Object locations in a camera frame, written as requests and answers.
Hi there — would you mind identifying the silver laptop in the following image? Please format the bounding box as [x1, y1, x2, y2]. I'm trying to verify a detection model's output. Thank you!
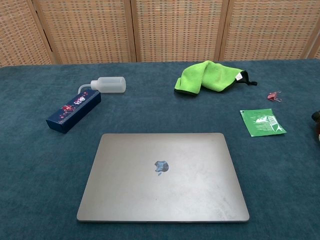
[76, 132, 251, 223]

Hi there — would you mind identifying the translucent plastic squeeze bottle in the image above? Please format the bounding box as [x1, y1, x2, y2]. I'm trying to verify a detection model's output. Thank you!
[78, 76, 127, 95]

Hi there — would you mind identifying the green microfiber cloth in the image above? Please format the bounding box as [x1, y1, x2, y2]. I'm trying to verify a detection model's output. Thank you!
[173, 60, 258, 96]

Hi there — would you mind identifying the dark blue floral box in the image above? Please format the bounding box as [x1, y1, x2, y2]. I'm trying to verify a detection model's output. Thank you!
[45, 90, 102, 135]

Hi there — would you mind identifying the woven folding screen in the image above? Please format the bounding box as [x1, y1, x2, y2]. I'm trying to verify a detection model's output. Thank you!
[0, 0, 320, 68]

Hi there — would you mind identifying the green foil sachet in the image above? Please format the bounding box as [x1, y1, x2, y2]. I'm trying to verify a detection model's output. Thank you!
[239, 108, 288, 138]

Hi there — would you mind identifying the pink binder clip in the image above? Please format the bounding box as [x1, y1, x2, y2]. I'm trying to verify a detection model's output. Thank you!
[267, 90, 284, 103]

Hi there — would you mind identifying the teal table cloth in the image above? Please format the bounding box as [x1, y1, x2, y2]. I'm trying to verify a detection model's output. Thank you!
[0, 57, 320, 240]

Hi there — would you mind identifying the dark brown object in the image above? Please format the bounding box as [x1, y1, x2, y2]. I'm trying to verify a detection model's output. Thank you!
[311, 110, 320, 143]

